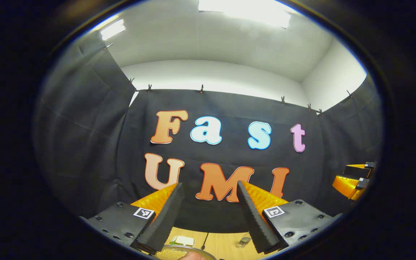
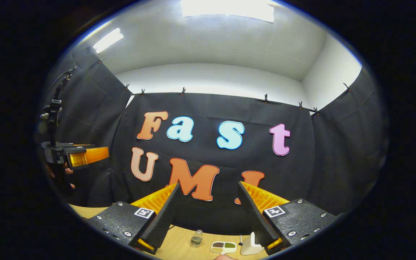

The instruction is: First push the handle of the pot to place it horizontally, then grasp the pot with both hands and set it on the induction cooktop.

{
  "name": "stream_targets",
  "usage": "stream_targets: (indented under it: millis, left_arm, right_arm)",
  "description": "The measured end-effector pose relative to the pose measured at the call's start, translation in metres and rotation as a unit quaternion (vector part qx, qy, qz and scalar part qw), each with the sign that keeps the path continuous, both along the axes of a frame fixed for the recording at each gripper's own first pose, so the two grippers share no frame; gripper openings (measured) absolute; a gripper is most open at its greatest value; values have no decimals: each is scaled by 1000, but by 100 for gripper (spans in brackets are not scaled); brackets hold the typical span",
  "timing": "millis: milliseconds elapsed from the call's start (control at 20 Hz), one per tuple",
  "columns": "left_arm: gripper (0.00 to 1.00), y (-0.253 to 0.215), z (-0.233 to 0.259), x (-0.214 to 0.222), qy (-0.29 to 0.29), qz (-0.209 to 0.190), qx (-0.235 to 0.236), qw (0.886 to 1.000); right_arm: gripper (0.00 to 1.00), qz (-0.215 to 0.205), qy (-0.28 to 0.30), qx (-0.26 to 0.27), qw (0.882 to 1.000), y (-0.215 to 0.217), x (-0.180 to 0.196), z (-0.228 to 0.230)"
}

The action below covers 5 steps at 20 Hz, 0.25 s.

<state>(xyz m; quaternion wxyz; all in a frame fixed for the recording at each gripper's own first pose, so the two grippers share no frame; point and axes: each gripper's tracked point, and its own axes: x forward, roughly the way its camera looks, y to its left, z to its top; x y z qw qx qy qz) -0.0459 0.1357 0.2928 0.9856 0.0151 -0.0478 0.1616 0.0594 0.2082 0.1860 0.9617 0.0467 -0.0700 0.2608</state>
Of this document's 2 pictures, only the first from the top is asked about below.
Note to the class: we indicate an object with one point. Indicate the row of cloth clips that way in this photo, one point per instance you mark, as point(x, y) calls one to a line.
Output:
point(201, 89)

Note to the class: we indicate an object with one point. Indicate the small ceiling light panel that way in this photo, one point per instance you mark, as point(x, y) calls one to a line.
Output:
point(113, 29)

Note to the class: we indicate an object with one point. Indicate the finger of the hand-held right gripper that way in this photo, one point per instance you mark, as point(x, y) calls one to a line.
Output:
point(359, 169)
point(349, 186)

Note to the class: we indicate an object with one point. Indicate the pile of yellow soybeans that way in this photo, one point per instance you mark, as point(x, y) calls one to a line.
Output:
point(170, 255)

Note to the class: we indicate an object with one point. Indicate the clear plastic water bottle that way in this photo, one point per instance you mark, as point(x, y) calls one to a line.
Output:
point(244, 241)

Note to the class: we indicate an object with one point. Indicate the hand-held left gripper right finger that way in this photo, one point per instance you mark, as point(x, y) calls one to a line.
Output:
point(256, 222)

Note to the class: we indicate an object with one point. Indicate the sandwich with lettuce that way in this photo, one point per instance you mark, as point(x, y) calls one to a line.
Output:
point(182, 241)

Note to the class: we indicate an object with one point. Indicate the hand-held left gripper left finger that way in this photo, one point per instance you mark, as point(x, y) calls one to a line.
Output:
point(166, 218)

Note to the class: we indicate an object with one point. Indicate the large ceiling light panel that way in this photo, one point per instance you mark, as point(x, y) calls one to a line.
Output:
point(244, 11)

